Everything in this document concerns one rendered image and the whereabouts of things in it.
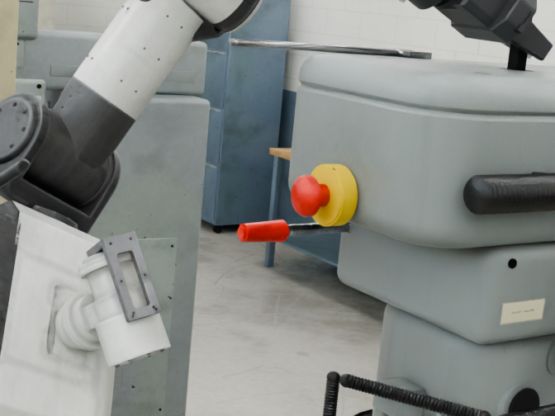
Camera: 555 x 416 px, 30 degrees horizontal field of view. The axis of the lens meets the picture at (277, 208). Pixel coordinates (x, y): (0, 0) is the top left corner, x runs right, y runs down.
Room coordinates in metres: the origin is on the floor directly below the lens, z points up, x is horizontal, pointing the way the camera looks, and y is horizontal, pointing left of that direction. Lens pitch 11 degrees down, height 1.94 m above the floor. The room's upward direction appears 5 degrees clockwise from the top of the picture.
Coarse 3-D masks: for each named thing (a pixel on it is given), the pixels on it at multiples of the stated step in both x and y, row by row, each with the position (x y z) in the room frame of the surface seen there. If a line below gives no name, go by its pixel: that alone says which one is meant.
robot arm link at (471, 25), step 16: (400, 0) 1.07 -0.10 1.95; (416, 0) 1.06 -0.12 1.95; (432, 0) 1.05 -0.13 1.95; (448, 0) 1.06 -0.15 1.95; (464, 0) 1.05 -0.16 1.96; (480, 0) 1.05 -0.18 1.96; (496, 0) 1.05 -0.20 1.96; (512, 0) 1.05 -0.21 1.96; (528, 0) 1.05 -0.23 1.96; (448, 16) 1.11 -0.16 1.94; (464, 16) 1.08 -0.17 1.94; (480, 16) 1.05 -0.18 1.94; (496, 16) 1.05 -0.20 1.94; (512, 16) 1.04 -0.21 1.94; (528, 16) 1.05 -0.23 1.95; (464, 32) 1.12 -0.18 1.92; (480, 32) 1.08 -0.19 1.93; (496, 32) 1.05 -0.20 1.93; (512, 32) 1.05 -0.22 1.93
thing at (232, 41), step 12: (276, 48) 1.07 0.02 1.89; (288, 48) 1.07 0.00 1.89; (300, 48) 1.08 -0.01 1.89; (312, 48) 1.09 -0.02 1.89; (324, 48) 1.10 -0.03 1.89; (336, 48) 1.11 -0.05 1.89; (348, 48) 1.11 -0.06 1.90; (360, 48) 1.12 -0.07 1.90; (372, 48) 1.14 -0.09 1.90; (384, 48) 1.17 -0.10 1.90
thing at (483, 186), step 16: (480, 176) 0.88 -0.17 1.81; (496, 176) 0.89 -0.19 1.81; (512, 176) 0.90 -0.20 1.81; (528, 176) 0.91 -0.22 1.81; (544, 176) 0.92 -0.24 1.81; (464, 192) 0.89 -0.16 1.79; (480, 192) 0.88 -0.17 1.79; (496, 192) 0.87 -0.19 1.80; (512, 192) 0.88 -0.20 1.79; (528, 192) 0.90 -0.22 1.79; (544, 192) 0.91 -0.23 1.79; (480, 208) 0.88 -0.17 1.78; (496, 208) 0.88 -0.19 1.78; (512, 208) 0.89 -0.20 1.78; (528, 208) 0.90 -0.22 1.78; (544, 208) 0.92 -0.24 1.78
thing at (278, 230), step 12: (240, 228) 1.04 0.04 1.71; (252, 228) 1.04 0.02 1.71; (264, 228) 1.05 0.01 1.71; (276, 228) 1.06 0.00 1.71; (288, 228) 1.07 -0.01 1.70; (300, 228) 1.08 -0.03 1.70; (312, 228) 1.09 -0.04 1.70; (324, 228) 1.10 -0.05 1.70; (336, 228) 1.11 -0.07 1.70; (348, 228) 1.12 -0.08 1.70; (240, 240) 1.05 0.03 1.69; (252, 240) 1.04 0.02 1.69; (264, 240) 1.05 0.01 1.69; (276, 240) 1.06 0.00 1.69
